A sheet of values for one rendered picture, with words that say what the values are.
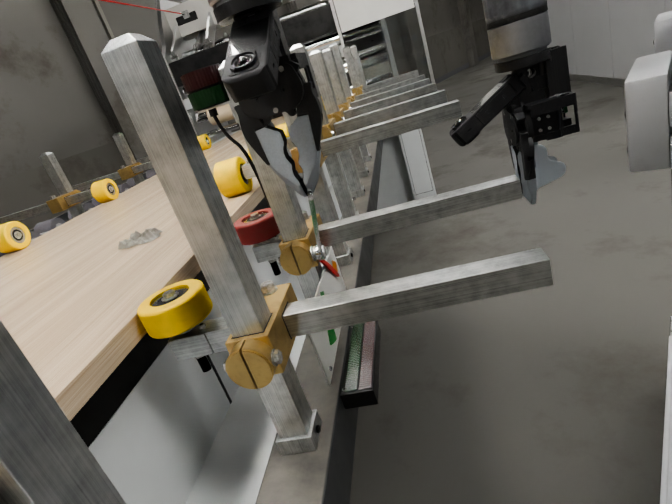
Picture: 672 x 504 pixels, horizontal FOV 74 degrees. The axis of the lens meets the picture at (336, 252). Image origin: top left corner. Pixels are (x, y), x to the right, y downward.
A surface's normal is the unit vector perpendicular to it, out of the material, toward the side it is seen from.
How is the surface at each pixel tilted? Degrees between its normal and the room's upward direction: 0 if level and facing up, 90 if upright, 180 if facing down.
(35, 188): 90
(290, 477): 0
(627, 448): 0
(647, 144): 90
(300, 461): 0
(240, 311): 90
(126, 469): 90
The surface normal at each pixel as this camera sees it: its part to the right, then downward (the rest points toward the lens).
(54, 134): 0.78, 0.00
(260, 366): -0.11, 0.41
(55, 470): 0.95, -0.23
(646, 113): -0.55, 0.47
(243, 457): -0.29, -0.88
